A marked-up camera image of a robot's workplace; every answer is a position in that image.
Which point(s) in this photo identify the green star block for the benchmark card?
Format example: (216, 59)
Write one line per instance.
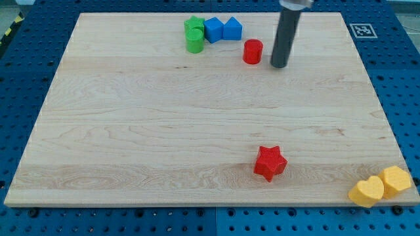
(194, 22)

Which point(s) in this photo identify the yellow heart block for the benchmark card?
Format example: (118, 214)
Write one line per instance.
(366, 193)

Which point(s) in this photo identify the light wooden board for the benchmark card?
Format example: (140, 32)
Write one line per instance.
(132, 119)

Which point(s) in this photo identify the green cylinder block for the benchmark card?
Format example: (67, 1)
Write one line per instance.
(194, 40)

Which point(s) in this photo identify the silver metal rod mount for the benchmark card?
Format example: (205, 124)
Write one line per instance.
(296, 4)

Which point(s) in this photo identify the blue cube block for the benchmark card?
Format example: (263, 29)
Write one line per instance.
(213, 29)

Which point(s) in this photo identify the red star block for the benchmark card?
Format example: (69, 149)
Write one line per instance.
(270, 162)

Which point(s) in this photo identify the yellow hexagon block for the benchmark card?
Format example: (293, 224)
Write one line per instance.
(395, 181)

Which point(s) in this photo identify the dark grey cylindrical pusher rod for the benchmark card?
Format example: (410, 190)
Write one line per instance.
(285, 34)

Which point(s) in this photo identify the red cylinder block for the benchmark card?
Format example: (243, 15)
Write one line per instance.
(252, 52)

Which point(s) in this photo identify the white fiducial marker tag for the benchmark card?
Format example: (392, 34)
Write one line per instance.
(363, 31)

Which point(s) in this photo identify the blue triangle block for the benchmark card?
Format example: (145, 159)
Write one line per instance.
(232, 30)

